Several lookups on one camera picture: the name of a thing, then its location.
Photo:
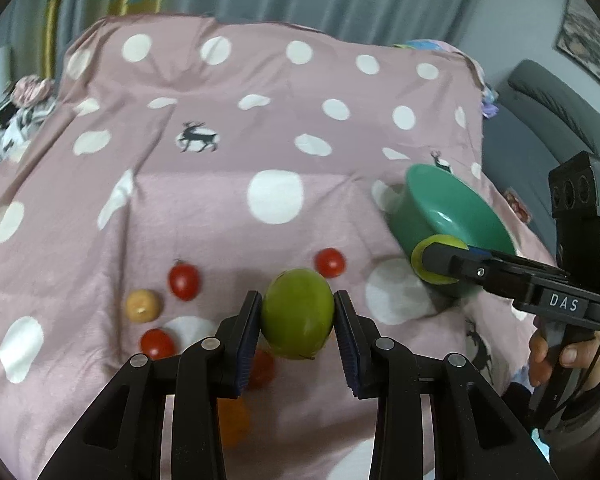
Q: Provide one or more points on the black and white patterned cloth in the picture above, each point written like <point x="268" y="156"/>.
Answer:
<point x="20" y="105"/>

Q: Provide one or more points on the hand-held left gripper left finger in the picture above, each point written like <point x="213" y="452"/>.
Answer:
<point x="245" y="355"/>

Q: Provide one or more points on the person's right hand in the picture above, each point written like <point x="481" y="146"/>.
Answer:
<point x="587" y="365"/>

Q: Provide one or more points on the pink polka-dot blanket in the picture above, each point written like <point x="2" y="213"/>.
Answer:
<point x="230" y="135"/>

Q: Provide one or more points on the person's right forearm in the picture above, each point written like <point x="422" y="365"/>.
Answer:
<point x="590" y="435"/>

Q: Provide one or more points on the framed wall picture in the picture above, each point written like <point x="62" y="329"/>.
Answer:
<point x="587" y="35"/>

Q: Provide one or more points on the grey sofa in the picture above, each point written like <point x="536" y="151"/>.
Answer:
<point x="545" y="105"/>

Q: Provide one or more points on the red cherry tomato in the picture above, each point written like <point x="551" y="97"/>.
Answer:
<point x="184" y="281"/>
<point x="156" y="344"/>
<point x="262" y="370"/>
<point x="330" y="262"/>

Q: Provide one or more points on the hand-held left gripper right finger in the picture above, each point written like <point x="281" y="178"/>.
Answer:
<point x="347" y="355"/>

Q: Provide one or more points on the green bowl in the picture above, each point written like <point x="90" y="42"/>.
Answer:
<point x="450" y="215"/>

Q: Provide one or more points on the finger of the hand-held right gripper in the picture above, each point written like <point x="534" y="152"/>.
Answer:
<point x="477" y="253"/>
<point x="460" y="267"/>

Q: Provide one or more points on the orange mandarin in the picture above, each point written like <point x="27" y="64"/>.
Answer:
<point x="236" y="420"/>

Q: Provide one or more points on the red snack packet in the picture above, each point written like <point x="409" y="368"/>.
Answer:
<point x="517" y="205"/>

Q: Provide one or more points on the small tan round fruit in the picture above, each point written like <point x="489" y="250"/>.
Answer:
<point x="143" y="305"/>

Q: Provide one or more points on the yellow-green oval fruit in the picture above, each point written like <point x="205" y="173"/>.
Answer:
<point x="440" y="279"/>

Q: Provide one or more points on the large green mango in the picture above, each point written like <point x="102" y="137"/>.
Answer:
<point x="297" y="314"/>

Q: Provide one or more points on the colourful printed cloth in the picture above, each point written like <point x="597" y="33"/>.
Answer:
<point x="487" y="105"/>

